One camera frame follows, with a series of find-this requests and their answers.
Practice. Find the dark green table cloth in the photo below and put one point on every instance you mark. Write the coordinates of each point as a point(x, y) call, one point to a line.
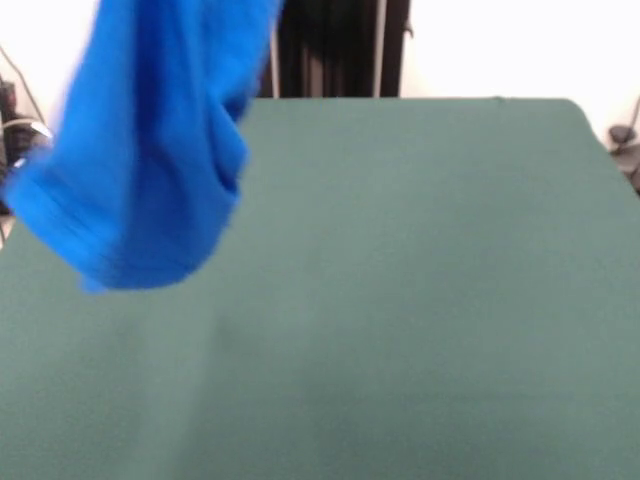
point(400, 300)

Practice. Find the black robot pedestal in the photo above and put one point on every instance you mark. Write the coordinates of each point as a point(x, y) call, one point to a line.
point(340, 50)

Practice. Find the black chair base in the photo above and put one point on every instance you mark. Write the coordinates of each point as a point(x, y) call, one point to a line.
point(622, 134)

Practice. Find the blue printed t-shirt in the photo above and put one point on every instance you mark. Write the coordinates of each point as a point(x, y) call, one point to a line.
point(150, 150)

